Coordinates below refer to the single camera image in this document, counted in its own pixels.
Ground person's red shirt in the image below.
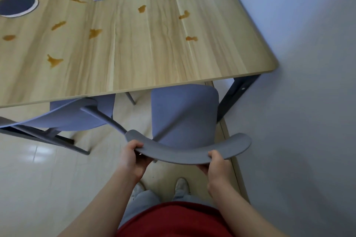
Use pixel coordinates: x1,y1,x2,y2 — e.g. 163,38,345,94
115,201,235,237

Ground person's white shoe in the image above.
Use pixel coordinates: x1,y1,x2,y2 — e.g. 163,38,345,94
130,181,147,202
175,177,191,196

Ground orange sauce stains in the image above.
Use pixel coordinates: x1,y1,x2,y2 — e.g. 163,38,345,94
2,0,199,68

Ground person's left white shoe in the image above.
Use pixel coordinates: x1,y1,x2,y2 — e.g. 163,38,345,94
130,181,147,202

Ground round dark cable port cover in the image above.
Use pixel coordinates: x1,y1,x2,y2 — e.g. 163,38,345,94
0,0,39,18

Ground person's grey trousers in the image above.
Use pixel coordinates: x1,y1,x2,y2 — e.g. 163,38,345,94
118,189,218,229

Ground person's right white shoe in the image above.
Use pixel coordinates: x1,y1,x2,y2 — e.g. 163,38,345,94
175,177,191,196

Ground person's left forearm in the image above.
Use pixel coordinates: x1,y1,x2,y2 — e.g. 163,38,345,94
57,168,142,237

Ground dark metal table leg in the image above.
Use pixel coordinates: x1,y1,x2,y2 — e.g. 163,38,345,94
216,74,262,123

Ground person's right hand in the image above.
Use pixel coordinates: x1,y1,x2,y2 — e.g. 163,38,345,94
198,150,235,194

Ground person's right forearm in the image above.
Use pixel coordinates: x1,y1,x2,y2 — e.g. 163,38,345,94
208,178,290,237

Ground grey-blue plastic chair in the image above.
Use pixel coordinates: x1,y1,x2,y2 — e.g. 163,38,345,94
80,84,252,166
0,94,116,156

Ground person's left hand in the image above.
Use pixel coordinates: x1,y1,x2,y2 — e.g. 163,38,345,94
118,140,154,184

